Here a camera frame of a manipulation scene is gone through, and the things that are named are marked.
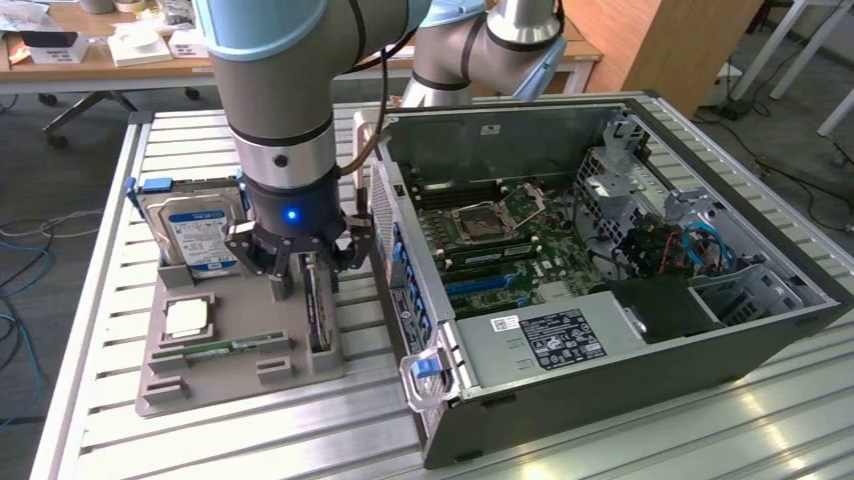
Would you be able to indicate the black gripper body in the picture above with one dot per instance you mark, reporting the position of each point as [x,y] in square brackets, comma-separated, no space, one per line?
[294,210]

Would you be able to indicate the green graphics card black shroud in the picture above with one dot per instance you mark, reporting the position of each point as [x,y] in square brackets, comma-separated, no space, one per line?
[316,310]

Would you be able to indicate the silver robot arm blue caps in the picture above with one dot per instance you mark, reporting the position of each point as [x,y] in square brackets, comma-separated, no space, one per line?
[280,75]

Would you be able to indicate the hard disk blue caddy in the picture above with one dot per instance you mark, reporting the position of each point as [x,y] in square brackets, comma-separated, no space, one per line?
[194,230]

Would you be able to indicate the blue card retainer strip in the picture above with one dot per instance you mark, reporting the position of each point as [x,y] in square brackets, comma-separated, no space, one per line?
[408,280]

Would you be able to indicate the grey parts rack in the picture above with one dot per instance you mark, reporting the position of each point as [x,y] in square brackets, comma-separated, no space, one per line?
[247,325]

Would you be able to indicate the silver CPU chip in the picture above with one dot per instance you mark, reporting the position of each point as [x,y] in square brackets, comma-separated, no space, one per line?
[187,315]

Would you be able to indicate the CPU socket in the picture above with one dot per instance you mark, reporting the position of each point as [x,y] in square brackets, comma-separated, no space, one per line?
[476,220]

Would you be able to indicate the RAM stick green label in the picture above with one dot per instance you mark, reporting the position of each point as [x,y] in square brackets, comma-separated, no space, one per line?
[490,255]

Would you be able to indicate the blue expansion slot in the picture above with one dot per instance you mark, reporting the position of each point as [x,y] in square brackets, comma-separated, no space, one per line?
[480,285]

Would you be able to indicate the blue case latch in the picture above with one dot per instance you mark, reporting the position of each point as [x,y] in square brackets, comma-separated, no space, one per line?
[427,370]

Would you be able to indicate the metal socket cover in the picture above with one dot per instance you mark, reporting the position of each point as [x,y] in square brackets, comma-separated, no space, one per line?
[527,197]

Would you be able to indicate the green motherboard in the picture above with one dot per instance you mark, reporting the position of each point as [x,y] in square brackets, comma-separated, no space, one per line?
[561,240]

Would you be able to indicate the grey power supply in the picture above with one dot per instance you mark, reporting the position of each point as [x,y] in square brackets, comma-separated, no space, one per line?
[494,360]

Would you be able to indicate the silver chipset heatsink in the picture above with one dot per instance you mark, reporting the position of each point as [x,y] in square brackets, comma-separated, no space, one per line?
[557,292]

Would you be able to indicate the small white labelled box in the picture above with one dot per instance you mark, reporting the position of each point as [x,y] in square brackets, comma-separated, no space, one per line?
[187,47]

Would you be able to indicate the black chair base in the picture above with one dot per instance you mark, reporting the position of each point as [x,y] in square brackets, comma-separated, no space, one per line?
[87,107]

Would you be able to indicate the white box with white roll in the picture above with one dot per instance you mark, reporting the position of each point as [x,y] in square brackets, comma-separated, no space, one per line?
[140,50]

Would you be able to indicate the silver perforated disk cage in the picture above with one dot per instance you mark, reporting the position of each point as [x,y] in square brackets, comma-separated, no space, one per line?
[614,195]

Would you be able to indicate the clear bag dark parts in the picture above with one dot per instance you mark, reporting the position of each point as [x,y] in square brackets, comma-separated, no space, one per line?
[176,12]

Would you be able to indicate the white box black lid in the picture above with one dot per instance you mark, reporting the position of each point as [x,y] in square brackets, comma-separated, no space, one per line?
[56,50]

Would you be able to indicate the beige tape roll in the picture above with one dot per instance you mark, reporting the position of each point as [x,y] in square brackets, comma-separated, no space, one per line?
[128,5]

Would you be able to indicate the black open PC case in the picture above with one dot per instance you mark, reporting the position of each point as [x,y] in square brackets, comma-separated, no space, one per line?
[601,400]

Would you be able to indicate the grey cup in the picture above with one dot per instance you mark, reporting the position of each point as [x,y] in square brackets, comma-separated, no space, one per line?
[97,6]

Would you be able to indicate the orange book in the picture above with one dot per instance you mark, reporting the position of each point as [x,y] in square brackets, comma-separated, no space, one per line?
[16,54]

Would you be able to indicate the black power adapter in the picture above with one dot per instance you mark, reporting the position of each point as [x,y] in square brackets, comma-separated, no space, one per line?
[734,111]

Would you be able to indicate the silver disk bay bracket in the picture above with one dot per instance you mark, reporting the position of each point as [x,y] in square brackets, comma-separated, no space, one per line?
[754,295]

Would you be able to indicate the white table frame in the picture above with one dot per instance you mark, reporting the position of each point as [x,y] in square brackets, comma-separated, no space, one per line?
[801,30]

